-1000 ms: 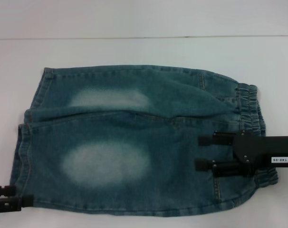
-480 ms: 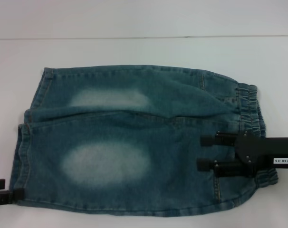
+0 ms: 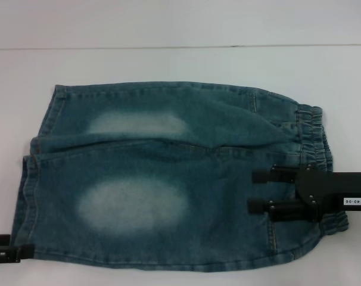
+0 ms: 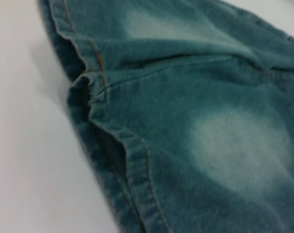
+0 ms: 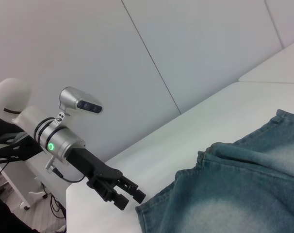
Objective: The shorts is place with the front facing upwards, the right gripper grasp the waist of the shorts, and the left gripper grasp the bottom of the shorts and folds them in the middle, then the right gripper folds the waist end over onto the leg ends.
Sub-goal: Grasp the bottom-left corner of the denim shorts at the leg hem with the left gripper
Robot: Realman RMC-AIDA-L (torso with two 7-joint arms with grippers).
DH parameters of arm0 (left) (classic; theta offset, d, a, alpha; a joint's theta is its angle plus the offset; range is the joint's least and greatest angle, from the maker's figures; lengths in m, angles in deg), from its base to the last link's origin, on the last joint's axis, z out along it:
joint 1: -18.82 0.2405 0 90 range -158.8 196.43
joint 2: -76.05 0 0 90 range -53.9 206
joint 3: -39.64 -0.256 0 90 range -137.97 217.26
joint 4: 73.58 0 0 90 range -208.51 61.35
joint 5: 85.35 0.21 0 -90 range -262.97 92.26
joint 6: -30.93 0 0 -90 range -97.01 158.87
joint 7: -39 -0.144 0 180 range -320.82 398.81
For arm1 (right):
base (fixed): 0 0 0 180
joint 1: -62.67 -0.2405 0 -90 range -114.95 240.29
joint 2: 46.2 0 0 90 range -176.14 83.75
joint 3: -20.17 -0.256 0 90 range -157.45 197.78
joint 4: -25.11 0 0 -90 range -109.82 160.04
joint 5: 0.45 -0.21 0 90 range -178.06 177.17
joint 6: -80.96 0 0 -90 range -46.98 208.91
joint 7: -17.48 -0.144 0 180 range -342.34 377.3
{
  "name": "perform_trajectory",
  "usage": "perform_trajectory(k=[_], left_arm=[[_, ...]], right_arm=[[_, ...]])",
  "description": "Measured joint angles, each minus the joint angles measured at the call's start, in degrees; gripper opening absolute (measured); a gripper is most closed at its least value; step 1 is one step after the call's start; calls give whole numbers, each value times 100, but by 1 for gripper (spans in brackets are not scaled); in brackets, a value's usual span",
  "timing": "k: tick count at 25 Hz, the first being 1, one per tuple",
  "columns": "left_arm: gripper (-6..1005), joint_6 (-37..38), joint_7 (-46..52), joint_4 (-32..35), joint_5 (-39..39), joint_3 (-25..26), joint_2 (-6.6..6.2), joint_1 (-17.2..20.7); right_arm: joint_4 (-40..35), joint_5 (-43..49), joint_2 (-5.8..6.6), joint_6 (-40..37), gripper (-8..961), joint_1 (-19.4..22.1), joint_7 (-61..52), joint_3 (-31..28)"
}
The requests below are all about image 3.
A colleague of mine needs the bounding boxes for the blue denim shorts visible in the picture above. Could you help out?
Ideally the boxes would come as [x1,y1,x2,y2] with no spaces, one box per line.
[11,83,350,274]

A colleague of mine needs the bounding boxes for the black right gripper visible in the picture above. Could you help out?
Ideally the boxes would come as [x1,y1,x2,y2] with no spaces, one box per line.
[247,163,361,223]

